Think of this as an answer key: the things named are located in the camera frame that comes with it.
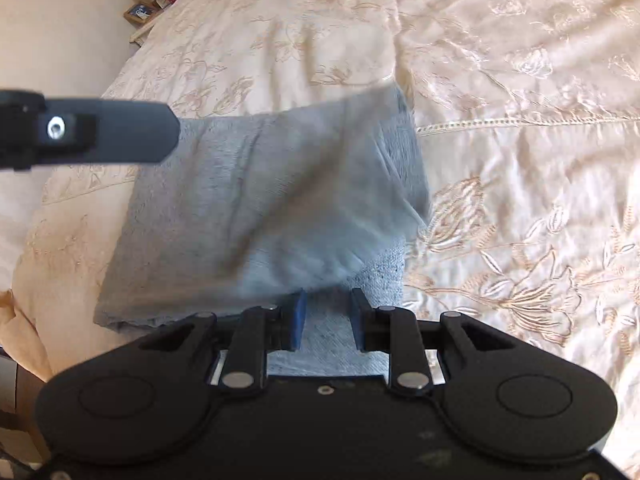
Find cardboard box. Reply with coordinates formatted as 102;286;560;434
1;351;50;466

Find white bedside table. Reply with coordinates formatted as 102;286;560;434
129;10;164;47

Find cream embroidered bedspread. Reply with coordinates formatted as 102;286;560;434
0;0;640;411

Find wooden picture frame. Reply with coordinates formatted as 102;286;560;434
122;2;160;25

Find grey speckled pants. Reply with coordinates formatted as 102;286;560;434
94;84;431;376

